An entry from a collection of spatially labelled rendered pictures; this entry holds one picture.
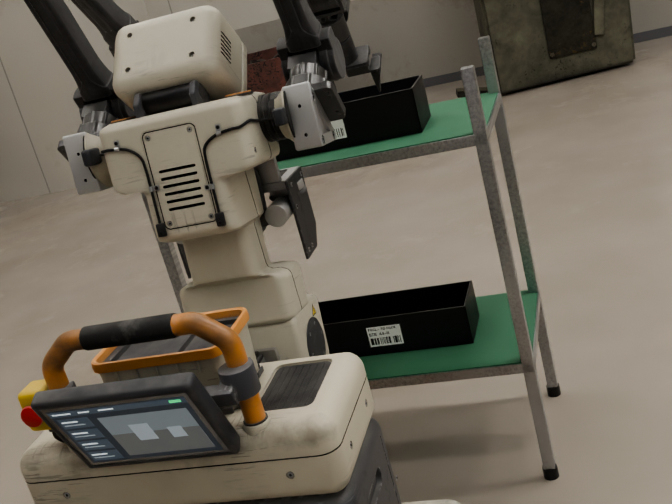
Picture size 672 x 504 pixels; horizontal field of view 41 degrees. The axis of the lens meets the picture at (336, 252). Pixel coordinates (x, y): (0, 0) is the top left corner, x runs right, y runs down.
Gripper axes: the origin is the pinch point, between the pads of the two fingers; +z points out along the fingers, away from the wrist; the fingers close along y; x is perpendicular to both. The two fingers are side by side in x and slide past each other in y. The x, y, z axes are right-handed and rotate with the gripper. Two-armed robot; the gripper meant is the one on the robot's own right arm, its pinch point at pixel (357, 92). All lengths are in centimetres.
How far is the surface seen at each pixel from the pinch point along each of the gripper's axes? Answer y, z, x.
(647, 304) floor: -57, 148, -48
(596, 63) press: -65, 325, -423
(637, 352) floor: -51, 133, -17
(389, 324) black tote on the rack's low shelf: 13, 73, 6
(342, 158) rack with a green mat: 10.6, 21.0, -4.2
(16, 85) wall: 408, 238, -447
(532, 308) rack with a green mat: -24, 88, -4
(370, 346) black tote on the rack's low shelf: 20, 78, 9
